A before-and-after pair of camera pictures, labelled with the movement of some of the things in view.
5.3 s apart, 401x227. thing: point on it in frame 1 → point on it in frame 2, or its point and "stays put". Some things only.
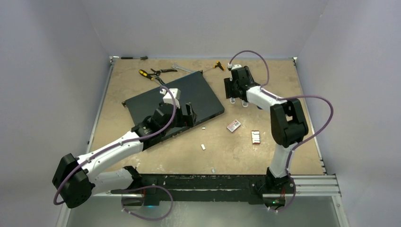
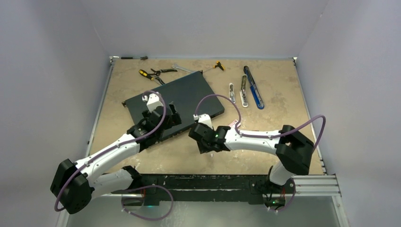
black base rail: (227, 188) stays put
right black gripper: (228, 82) → (204, 148)
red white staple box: (234, 125) stays put
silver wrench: (175, 65) stays put
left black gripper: (186, 120) → (174, 119)
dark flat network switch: (194, 90) stays put
